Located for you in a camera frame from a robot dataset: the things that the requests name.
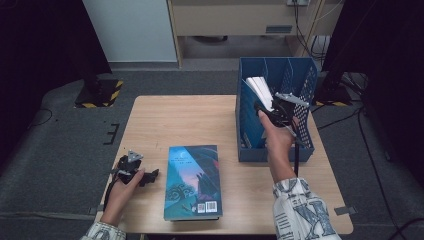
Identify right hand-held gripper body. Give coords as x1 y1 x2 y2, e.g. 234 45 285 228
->
263 91 311 130

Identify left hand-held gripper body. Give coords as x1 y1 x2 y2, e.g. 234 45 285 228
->
111 149 145 185

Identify blue book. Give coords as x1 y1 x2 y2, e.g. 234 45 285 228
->
240 76 276 150

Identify dark illustrated book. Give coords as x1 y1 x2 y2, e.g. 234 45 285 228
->
162 144 224 222

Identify blue file rack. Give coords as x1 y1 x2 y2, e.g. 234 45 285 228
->
234 56 319 164

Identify person's left hand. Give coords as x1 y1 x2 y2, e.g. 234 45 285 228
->
99 167 146 228

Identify person's right hand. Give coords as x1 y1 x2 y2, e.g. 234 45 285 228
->
257 109 300 162

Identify black yellow-striped stand base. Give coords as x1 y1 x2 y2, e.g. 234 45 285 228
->
73 78 125 110
312 82 353 108

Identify beige desk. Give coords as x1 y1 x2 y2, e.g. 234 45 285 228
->
166 0 345 70

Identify black curtain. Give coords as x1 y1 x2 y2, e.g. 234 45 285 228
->
0 0 113 169
321 0 424 188

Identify white cabinet panel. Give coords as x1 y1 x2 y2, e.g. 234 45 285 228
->
81 0 178 64

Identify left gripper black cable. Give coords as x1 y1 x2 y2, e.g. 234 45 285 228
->
102 173 120 212

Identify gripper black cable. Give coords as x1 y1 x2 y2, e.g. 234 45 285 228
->
102 173 120 212
282 122 310 178

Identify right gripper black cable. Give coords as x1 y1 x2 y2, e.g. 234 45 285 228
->
282 122 310 178

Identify black floor cable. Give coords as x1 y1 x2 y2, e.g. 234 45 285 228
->
315 105 424 240
28 107 54 129

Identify hanging black cables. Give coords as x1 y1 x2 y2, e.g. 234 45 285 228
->
292 0 335 63

